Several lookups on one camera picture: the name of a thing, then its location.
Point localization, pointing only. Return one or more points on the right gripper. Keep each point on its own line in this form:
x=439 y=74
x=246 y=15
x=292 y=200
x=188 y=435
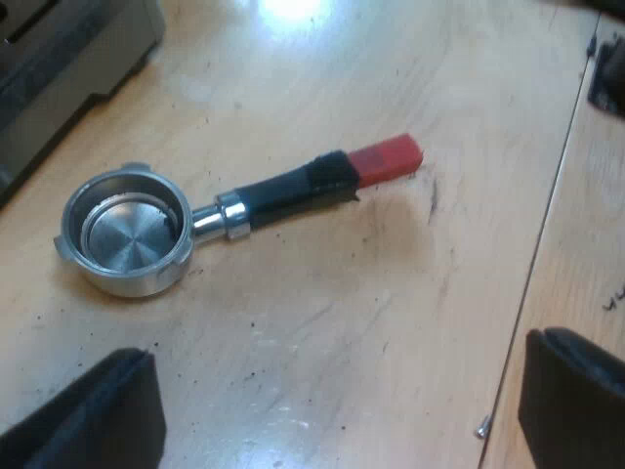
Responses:
x=611 y=78

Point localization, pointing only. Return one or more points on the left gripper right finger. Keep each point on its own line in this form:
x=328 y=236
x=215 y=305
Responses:
x=576 y=400

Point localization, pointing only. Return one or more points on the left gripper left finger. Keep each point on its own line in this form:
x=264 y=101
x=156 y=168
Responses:
x=102 y=415

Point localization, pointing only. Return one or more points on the steel espresso machine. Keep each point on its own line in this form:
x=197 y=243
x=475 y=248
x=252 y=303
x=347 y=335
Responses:
x=58 y=63

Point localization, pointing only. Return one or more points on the small metal screw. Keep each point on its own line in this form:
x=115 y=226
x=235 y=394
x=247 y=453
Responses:
x=482 y=431

